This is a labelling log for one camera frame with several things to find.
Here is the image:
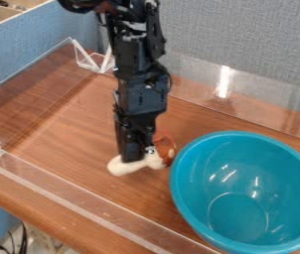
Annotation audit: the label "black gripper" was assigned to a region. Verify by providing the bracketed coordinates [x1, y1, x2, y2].
[114, 71, 171, 163]

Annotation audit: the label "white brown toy mushroom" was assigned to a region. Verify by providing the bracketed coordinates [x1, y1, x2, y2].
[107, 132, 177, 177]

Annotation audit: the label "blue plastic bowl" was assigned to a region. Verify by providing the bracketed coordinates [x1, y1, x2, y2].
[170, 131, 300, 254]

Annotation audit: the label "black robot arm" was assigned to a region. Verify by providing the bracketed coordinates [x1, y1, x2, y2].
[57, 0, 171, 163]

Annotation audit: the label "clear acrylic front barrier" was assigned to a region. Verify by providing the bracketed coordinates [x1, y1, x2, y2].
[0, 151, 221, 254]

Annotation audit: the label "clear acrylic barrier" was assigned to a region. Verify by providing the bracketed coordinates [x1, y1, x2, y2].
[0, 151, 221, 254]
[161, 52, 300, 138]

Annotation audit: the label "clear acrylic back barrier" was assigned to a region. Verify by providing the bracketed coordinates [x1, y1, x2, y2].
[161, 52, 300, 138]

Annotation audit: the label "wooden shelf box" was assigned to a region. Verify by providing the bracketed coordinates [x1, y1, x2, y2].
[0, 0, 52, 23]

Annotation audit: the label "clear acrylic corner bracket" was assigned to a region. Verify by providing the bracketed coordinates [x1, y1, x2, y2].
[71, 39, 114, 73]

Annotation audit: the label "black cables under table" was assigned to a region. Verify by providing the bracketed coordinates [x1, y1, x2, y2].
[0, 221, 31, 254]

